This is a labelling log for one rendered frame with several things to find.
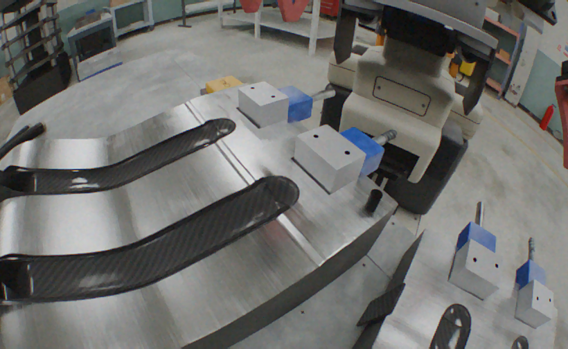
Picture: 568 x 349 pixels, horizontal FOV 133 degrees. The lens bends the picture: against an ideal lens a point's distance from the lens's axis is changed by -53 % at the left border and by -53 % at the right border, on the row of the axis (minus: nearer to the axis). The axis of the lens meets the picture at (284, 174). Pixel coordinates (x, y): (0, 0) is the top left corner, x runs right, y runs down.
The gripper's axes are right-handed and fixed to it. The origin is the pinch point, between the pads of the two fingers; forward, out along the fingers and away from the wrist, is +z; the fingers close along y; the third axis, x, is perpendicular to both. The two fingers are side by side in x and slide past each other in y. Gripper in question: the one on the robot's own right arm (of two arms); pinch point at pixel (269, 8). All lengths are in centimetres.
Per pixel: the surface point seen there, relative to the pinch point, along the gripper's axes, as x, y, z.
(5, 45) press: -188, -366, -17
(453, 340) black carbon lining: -1.2, 30.2, 16.5
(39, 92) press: -150, -367, 81
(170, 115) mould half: -9.6, -6.9, 12.5
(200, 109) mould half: -6.0, -5.2, 12.1
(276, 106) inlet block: -0.1, 2.3, 10.2
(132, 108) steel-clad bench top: -13.6, -31.9, 20.9
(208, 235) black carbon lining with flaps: -12.0, 10.4, 13.4
